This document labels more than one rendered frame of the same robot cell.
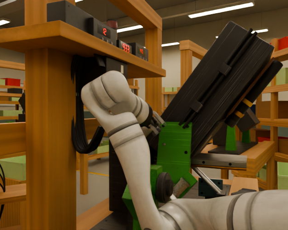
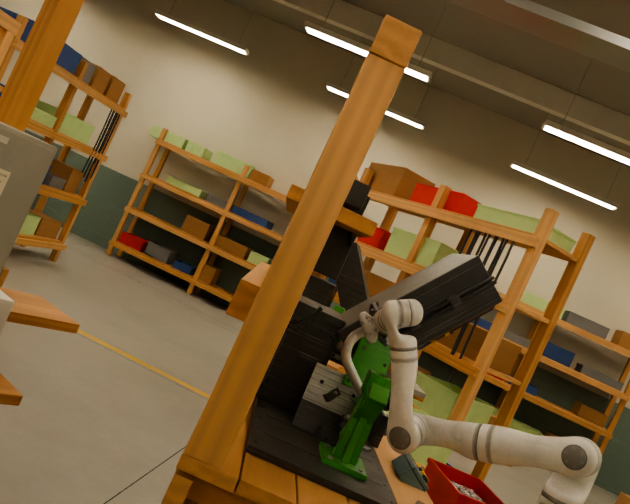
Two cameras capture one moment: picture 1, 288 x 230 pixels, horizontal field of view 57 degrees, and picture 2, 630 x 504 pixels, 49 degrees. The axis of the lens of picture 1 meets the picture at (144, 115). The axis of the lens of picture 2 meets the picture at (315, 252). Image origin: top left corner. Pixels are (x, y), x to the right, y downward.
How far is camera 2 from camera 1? 1.43 m
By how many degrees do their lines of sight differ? 24
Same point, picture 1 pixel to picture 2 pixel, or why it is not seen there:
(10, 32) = not seen: hidden behind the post
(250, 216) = (490, 435)
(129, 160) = (406, 375)
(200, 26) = (302, 40)
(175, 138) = (378, 347)
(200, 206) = (440, 423)
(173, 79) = (194, 122)
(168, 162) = (362, 368)
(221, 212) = (469, 430)
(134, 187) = (402, 396)
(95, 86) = (404, 310)
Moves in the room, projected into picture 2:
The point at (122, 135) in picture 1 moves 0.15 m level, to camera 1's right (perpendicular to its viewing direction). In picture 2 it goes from (409, 355) to (453, 373)
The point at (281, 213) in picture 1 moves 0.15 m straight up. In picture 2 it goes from (508, 438) to (535, 380)
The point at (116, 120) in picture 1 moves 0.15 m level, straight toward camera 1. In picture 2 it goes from (409, 342) to (445, 363)
